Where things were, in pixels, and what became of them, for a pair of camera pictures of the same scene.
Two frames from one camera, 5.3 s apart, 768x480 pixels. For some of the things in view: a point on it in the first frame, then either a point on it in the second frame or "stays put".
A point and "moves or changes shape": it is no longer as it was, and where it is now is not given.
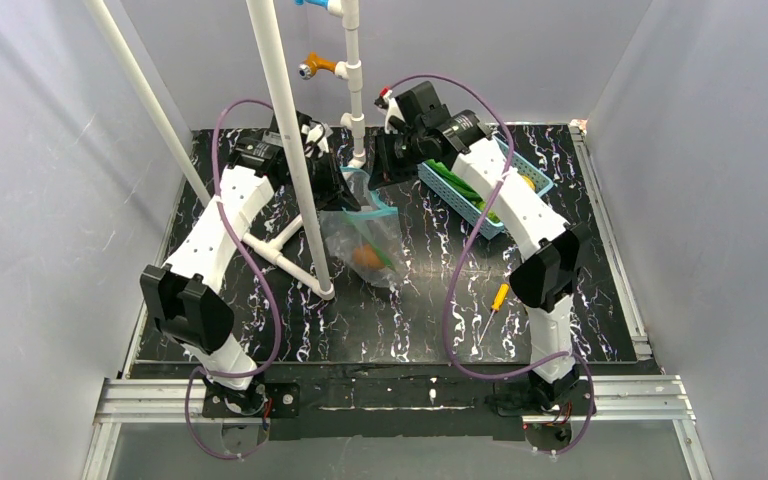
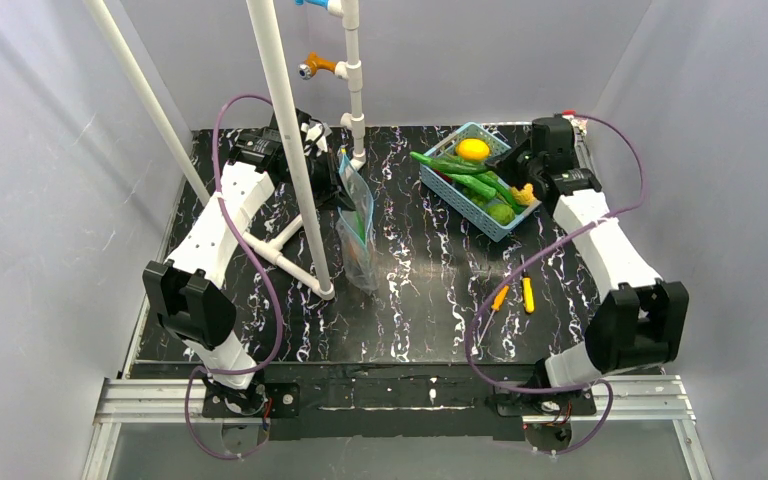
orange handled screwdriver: [501, 293] stays put
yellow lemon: [367, 256] moves or changes shape
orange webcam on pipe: [314, 63] stays put
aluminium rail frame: [613, 398] stays put
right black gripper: [393, 163] -> [520, 164]
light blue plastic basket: [462, 204] stays put
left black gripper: [330, 177] stays put
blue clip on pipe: [319, 3] stays put
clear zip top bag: [364, 243] moves or changes shape
